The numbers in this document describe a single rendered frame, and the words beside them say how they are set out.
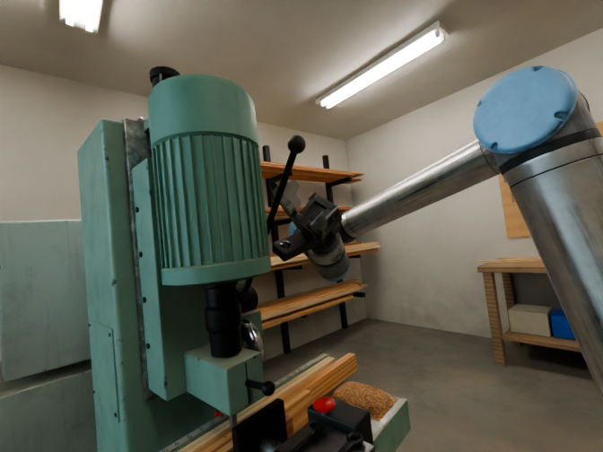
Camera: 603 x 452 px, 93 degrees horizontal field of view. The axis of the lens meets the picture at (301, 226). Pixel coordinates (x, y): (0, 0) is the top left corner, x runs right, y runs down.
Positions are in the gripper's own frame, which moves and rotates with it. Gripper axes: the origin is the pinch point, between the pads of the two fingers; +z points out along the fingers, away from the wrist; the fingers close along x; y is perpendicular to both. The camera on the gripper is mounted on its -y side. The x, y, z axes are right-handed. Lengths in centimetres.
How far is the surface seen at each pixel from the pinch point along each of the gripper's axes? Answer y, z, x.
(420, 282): 117, -328, -36
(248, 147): -1.4, 11.9, -3.0
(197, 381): -33.6, -7.7, 8.8
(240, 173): -5.4, 11.2, -0.3
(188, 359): -32.7, -7.0, 4.9
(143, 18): 44, -3, -190
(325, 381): -20.6, -31.6, 18.9
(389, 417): -15.8, -27.0, 32.7
